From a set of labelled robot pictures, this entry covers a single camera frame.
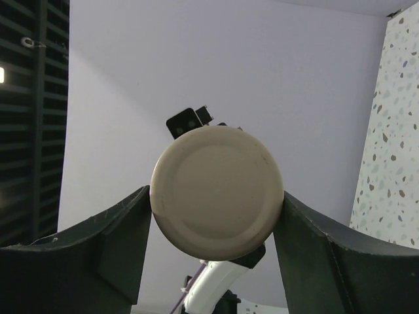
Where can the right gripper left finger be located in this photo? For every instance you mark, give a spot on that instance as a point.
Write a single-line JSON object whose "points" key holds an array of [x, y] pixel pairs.
{"points": [[94, 266]]}

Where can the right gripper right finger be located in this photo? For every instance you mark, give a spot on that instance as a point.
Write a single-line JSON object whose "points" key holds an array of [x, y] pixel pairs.
{"points": [[327, 267]]}

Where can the overhead top camera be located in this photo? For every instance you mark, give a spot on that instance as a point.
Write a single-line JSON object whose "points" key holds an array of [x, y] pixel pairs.
{"points": [[188, 120]]}

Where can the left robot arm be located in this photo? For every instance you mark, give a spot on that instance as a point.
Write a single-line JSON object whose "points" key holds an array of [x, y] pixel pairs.
{"points": [[209, 291]]}

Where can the beige plastic cup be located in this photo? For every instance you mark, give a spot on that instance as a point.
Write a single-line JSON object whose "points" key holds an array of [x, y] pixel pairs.
{"points": [[216, 193]]}

